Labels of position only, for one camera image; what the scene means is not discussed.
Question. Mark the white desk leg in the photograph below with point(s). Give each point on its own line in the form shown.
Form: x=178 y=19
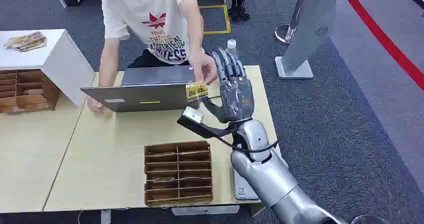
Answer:
x=105 y=217

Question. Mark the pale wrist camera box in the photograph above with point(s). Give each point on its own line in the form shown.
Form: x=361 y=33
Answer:
x=192 y=114

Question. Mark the chrome stanchion base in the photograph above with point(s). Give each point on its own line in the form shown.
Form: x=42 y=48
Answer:
x=282 y=34

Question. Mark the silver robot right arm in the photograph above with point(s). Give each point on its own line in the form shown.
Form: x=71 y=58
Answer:
x=268 y=176

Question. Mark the person's left hand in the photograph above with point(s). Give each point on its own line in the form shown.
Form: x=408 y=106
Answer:
x=202 y=66

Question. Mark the person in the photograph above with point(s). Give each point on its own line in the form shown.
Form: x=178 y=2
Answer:
x=155 y=20

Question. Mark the white cabinet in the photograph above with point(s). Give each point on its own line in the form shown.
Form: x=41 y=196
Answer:
x=63 y=60

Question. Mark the white desk crossbar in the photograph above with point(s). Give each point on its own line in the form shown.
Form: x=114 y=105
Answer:
x=205 y=210

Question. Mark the white desk device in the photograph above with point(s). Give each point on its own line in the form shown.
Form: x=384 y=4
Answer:
x=243 y=189

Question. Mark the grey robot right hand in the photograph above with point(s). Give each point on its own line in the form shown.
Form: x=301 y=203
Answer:
x=236 y=98

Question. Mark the stack of printed cards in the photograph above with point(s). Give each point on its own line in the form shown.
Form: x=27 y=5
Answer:
x=26 y=41

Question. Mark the wooden slotted card box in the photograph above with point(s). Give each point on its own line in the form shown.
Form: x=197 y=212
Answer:
x=179 y=172

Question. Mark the grey kiosk stand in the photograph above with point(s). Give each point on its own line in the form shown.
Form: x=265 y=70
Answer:
x=308 y=23

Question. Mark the black robot legs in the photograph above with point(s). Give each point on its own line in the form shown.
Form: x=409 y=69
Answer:
x=238 y=4

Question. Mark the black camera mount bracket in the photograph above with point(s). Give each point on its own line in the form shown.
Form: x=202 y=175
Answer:
x=202 y=129

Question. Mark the clear water bottle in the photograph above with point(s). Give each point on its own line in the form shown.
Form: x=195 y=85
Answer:
x=232 y=47

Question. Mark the grey laptop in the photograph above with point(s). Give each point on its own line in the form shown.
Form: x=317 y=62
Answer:
x=145 y=95

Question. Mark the person's right hand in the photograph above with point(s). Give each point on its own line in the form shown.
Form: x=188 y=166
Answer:
x=94 y=106

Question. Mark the clear glass rim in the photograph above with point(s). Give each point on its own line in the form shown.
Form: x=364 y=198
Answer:
x=367 y=219

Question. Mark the yellow printed card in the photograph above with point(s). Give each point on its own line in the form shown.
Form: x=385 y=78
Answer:
x=196 y=91

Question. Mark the wooden box under white cabinet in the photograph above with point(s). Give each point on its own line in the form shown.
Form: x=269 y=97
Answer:
x=28 y=91

